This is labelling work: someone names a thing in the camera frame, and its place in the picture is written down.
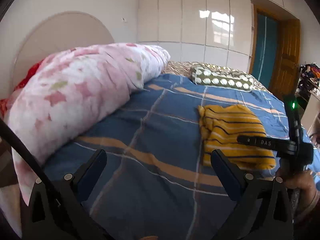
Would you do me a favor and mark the beige round headboard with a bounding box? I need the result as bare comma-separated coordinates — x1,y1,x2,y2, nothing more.
11,11,114,88

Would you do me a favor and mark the cluttered white shelf unit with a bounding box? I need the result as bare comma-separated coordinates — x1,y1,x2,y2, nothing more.
296,63,319,137

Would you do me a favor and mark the brown wooden door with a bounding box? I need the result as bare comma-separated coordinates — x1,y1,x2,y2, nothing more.
268,20,301,100

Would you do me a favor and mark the yellow striped knit sweater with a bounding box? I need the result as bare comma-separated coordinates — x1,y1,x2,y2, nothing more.
198,105,276,170

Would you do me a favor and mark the teal door curtain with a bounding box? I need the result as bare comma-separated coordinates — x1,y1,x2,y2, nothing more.
252,14,278,88

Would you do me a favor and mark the blue plaid bed sheet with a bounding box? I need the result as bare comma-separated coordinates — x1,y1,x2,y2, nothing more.
43,73,320,240

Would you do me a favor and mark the pink floral rolled quilt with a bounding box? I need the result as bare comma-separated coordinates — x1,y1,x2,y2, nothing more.
3,42,171,205

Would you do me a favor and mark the green white-dotted pillow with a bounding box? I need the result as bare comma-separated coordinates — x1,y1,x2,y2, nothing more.
190,64,254,92

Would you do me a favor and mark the person's right hand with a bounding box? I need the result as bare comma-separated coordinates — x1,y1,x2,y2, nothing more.
284,170,318,211

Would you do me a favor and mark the black cable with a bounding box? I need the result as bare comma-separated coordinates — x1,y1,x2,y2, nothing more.
0,118,61,205

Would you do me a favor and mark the white glossy wardrobe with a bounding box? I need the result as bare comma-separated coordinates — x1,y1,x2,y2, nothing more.
138,0,252,71

